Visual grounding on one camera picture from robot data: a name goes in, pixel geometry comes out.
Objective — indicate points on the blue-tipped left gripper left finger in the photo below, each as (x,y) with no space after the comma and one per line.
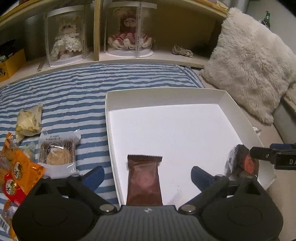
(83,188)

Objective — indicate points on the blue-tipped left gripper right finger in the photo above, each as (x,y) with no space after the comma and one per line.
(211,188)

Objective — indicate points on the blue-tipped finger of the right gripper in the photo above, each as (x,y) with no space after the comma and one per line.
(283,146)

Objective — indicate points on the dark brown pastry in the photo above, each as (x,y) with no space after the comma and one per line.
(241,164)

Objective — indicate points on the clear tray cookie pack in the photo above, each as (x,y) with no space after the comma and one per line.
(57,153)

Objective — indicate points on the brown snack packet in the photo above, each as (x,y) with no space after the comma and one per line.
(143,181)

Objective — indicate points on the small green candy packet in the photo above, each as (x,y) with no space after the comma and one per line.
(30,150)

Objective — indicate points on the orange snack bag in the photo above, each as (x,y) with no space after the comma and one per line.
(21,173)

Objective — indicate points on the cream yellow pastry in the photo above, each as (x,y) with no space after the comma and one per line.
(28,122)

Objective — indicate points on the silver foil wrapper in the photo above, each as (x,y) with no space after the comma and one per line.
(257,130)

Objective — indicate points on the beige fuzzy cushion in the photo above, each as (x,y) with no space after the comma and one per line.
(290,97)

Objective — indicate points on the white cardboard tray box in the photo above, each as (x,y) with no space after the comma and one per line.
(187,127)

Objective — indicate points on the fluffy white pillow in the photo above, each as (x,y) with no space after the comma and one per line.
(252,64)

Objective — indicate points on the blue white striped blanket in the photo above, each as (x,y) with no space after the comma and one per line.
(74,100)

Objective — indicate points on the green glass bottle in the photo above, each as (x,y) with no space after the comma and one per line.
(266,20)

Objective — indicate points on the small trinket on shelf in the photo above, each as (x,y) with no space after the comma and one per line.
(177,50)

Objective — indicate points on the yellow cardboard box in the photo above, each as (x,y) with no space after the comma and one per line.
(12,65)

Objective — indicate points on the wooden headboard shelf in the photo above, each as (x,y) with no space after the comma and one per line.
(193,25)

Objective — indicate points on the white dress doll in case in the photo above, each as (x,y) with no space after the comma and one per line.
(65,35)

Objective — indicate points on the red dress doll in case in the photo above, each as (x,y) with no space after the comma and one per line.
(129,28)

